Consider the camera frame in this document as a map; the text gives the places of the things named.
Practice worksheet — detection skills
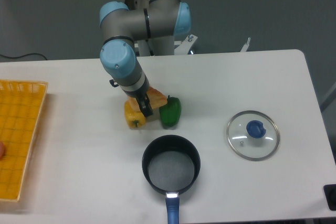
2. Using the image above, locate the golden triangle puff pastry bread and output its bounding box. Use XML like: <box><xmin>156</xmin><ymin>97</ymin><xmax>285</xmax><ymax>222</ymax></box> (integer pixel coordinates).
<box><xmin>128</xmin><ymin>87</ymin><xmax>167</xmax><ymax>112</ymax></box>

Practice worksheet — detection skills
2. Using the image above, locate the grey table leg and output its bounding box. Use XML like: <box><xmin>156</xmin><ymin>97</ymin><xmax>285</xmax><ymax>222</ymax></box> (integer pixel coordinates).
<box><xmin>319</xmin><ymin>82</ymin><xmax>336</xmax><ymax>113</ymax></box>

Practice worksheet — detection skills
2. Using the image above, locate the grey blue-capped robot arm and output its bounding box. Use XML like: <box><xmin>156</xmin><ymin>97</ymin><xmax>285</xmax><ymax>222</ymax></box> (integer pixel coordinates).
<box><xmin>99</xmin><ymin>0</ymin><xmax>191</xmax><ymax>117</ymax></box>

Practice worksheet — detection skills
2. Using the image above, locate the yellow woven basket tray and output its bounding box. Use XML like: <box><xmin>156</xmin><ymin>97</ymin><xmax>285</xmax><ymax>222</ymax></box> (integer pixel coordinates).
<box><xmin>1</xmin><ymin>79</ymin><xmax>48</xmax><ymax>202</ymax></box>

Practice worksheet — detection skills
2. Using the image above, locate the black device at table edge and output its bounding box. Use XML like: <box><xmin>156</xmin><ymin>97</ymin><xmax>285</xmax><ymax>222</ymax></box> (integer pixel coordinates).
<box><xmin>323</xmin><ymin>184</ymin><xmax>336</xmax><ymax>211</ymax></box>

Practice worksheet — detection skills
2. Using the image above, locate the green bell pepper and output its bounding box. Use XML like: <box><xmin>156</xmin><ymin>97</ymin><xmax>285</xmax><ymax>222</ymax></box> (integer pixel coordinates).
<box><xmin>159</xmin><ymin>96</ymin><xmax>182</xmax><ymax>127</ymax></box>

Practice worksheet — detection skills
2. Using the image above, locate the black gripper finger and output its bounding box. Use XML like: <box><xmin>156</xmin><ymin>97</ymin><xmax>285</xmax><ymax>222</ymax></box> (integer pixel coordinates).
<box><xmin>135</xmin><ymin>94</ymin><xmax>153</xmax><ymax>117</ymax></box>

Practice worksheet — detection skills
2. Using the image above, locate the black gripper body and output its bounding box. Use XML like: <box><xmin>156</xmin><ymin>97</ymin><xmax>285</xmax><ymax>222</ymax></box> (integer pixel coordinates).
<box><xmin>110</xmin><ymin>78</ymin><xmax>149</xmax><ymax>100</ymax></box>

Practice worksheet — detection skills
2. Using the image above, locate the glass pot lid blue knob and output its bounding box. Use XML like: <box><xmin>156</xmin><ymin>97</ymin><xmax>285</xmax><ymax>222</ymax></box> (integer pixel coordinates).
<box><xmin>226</xmin><ymin>110</ymin><xmax>280</xmax><ymax>162</ymax></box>

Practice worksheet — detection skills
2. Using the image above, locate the yellow bell pepper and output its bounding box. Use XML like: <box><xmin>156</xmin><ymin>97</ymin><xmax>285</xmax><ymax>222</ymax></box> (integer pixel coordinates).
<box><xmin>124</xmin><ymin>101</ymin><xmax>146</xmax><ymax>129</ymax></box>

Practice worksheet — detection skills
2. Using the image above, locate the black cable on floor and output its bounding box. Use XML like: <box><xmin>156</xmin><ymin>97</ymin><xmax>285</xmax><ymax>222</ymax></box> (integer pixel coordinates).
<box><xmin>0</xmin><ymin>52</ymin><xmax>48</xmax><ymax>60</ymax></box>

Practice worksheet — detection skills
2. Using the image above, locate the dark saucepan with blue handle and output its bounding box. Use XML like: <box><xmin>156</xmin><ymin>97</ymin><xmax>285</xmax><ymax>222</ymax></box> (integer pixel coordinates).
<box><xmin>142</xmin><ymin>135</ymin><xmax>201</xmax><ymax>223</ymax></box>

